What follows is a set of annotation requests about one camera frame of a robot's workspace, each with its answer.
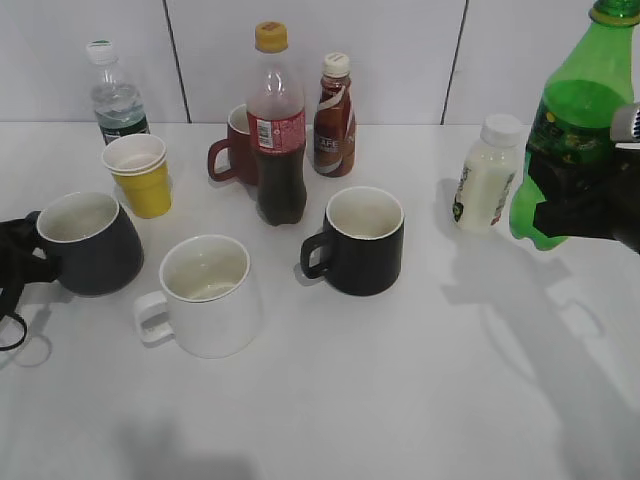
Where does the white ceramic mug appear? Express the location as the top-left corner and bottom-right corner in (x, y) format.
(133, 234), (264, 359)

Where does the white milk bottle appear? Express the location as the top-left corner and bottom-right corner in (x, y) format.
(452, 114), (522, 232)

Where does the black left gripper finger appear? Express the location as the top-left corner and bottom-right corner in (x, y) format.
(1, 215), (61, 285)

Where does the green sprite bottle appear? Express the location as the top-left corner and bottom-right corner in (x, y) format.
(509, 1), (639, 251)

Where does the cola bottle yellow cap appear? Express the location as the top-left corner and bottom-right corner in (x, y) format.
(246, 21), (307, 226)

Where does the black mug white interior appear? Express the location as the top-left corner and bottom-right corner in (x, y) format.
(300, 186), (405, 296)

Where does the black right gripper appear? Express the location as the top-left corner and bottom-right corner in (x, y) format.
(526, 144), (639, 253)

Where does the white paper cup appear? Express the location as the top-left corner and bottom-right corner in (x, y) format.
(101, 134), (167, 175)

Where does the brown coffee drink bottle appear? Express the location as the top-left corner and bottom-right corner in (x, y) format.
(313, 52), (357, 177)

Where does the clear water bottle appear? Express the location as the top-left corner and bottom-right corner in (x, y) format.
(86, 40), (150, 145)

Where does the dark gray mug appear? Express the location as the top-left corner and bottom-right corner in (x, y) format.
(35, 192), (144, 297)

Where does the dark red mug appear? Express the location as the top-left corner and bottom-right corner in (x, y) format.
(207, 104), (258, 186)

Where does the black cable loop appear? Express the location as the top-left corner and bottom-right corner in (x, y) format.
(0, 279), (29, 352)

